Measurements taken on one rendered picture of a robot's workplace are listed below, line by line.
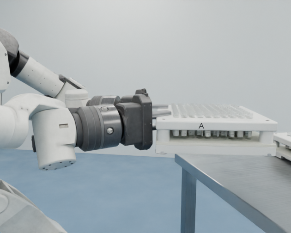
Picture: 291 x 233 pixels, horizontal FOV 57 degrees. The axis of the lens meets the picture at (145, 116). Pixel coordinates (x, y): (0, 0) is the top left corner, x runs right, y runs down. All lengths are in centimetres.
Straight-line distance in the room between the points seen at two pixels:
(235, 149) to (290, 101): 321
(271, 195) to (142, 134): 34
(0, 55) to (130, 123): 43
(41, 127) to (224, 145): 36
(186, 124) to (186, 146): 5
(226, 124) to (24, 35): 387
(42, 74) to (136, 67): 269
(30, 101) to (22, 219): 51
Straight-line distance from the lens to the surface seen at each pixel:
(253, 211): 65
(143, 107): 55
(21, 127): 45
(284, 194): 74
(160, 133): 56
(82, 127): 51
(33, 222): 95
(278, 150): 101
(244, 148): 59
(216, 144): 57
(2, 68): 84
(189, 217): 103
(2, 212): 87
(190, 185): 97
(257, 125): 58
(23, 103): 47
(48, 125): 50
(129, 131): 55
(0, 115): 43
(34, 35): 418
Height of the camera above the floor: 118
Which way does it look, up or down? 10 degrees down
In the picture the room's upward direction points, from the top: straight up
